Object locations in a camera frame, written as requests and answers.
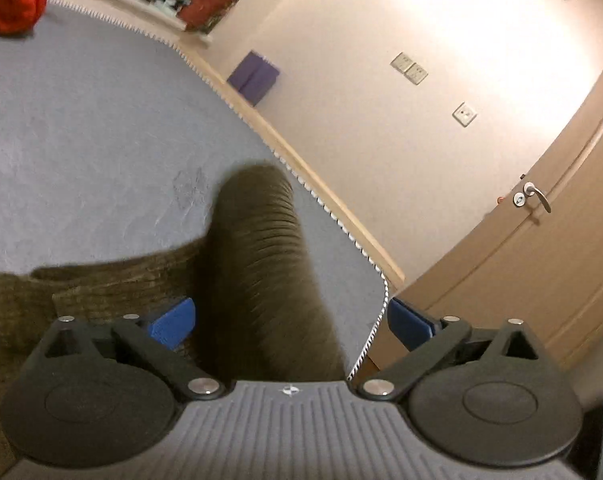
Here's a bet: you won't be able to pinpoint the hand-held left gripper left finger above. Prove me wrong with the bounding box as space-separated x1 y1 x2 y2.
29 297 227 402

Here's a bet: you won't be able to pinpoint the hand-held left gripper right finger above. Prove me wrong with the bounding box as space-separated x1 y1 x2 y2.
356 298 553 403

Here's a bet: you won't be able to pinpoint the olive corduroy pants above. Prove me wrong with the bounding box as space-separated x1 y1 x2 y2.
0 162 348 480

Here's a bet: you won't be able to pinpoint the wooden door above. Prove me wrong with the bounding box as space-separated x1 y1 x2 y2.
367 45 603 397

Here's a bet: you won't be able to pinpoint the grey bed mat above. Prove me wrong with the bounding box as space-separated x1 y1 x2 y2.
0 0 388 381

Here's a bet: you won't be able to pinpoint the purple yoga block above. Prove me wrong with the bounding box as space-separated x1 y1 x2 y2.
226 50 268 97
242 61 282 107

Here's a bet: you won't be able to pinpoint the beige ledge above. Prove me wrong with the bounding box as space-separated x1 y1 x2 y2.
50 0 217 50

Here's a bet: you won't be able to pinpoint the dark red cushion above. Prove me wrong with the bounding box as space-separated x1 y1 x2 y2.
178 0 250 34

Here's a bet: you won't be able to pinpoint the metal door handle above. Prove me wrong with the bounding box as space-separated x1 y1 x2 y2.
511 181 553 215

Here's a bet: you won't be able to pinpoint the wooden bed frame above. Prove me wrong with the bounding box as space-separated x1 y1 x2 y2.
174 42 406 288

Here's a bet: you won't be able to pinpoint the wall outlet plate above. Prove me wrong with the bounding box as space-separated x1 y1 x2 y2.
452 102 479 128

